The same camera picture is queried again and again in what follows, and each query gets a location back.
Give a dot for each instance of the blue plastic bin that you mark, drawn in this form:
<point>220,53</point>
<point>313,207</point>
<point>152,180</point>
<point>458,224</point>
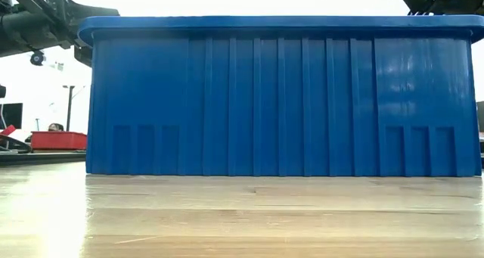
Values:
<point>264,99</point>

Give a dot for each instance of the thin dark pole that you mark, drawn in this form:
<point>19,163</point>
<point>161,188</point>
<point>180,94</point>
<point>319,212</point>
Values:
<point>69,110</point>

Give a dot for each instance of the black monitor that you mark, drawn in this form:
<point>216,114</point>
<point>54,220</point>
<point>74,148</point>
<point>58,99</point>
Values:
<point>11,116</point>

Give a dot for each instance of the red plastic bin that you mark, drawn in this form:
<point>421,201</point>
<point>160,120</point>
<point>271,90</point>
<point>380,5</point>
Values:
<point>58,140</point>

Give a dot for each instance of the small red object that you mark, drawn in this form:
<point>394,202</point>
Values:
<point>7,131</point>

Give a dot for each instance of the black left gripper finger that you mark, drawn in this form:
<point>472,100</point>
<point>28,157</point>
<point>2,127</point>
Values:
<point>83,55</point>
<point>87,13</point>

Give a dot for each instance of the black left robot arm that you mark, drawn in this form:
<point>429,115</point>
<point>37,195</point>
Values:
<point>22,31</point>

